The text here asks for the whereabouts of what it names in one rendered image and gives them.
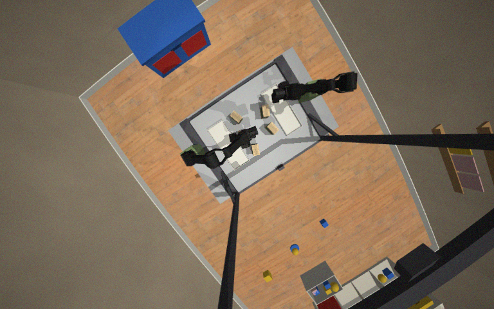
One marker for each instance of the white shallow tray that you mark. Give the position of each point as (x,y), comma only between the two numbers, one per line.
(220,134)
(282,111)

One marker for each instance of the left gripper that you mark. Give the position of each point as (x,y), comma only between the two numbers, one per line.
(232,137)

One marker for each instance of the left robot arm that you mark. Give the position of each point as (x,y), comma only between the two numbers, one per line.
(210,158)

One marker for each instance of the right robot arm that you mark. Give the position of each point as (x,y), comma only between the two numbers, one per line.
(347,82)

